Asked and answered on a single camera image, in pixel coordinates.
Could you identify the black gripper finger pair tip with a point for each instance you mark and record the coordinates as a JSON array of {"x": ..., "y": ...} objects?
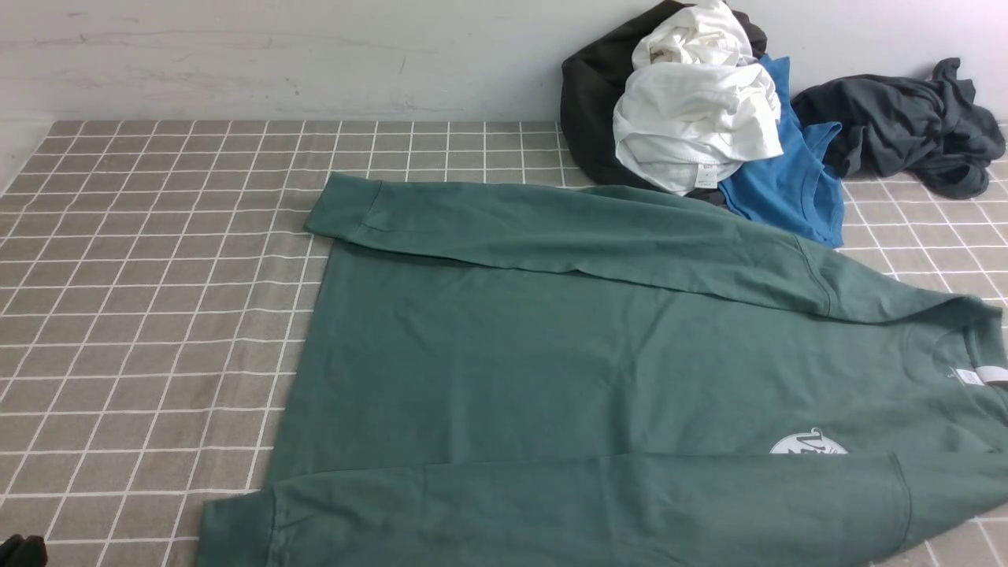
[{"x": 19, "y": 551}]

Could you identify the blue shirt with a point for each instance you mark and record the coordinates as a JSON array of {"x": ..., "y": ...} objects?
[{"x": 796, "y": 192}]

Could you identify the dark grey crumpled shirt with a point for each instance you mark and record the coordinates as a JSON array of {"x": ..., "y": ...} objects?
[{"x": 930, "y": 128}]

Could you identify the black garment under white shirt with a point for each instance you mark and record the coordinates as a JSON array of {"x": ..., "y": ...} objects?
[{"x": 593, "y": 80}]

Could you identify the green long sleeve shirt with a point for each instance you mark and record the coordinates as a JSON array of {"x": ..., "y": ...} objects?
[{"x": 512, "y": 375}]

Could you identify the white crumpled shirt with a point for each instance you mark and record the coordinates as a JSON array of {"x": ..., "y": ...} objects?
[{"x": 698, "y": 104}]

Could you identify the grey checkered tablecloth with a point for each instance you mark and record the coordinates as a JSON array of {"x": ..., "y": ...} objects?
[{"x": 158, "y": 283}]

